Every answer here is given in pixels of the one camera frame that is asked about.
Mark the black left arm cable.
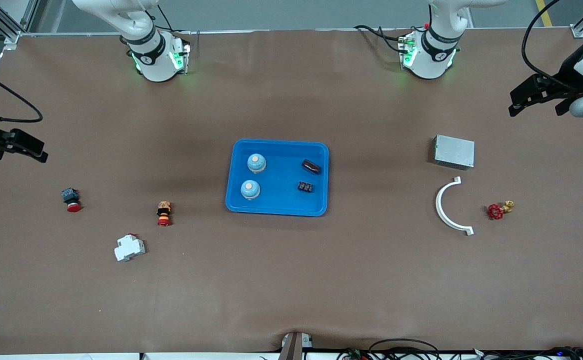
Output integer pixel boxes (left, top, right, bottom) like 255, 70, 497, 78
521, 0, 581, 92

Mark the black right base cable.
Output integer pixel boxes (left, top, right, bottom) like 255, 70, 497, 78
155, 4, 193, 35

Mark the white circuit breaker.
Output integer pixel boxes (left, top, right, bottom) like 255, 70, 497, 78
114, 233, 146, 262

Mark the brown table cover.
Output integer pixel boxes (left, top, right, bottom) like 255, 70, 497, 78
0, 29, 583, 354

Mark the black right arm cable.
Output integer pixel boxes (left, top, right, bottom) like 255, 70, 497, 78
0, 61, 44, 124

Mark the blue service bell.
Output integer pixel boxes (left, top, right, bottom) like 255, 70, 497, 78
240, 179, 262, 200
247, 153, 268, 174

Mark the black base cable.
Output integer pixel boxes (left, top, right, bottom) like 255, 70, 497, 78
155, 4, 193, 35
353, 24, 408, 54

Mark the black cable bundle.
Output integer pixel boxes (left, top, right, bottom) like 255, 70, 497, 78
336, 338, 583, 360

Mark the black left base cable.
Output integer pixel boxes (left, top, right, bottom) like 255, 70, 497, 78
353, 24, 408, 54

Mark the red pushbutton switch black body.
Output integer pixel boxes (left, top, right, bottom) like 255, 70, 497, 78
61, 187, 83, 213

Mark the orange yellow emergency stop button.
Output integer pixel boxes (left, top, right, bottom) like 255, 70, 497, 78
156, 201, 173, 227

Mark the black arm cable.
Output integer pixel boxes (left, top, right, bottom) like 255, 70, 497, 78
521, 0, 581, 92
0, 61, 44, 124

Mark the white curved plastic bracket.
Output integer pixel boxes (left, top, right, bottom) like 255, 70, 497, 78
435, 176, 474, 236

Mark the blue plastic tray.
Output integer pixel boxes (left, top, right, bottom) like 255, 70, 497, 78
225, 139, 330, 217

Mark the red handwheel brass valve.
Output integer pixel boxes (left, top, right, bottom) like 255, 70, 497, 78
487, 200, 515, 221

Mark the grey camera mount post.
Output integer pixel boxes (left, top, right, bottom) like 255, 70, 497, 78
279, 332, 315, 360

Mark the grey metal box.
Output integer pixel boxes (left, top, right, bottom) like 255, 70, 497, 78
432, 134, 476, 170

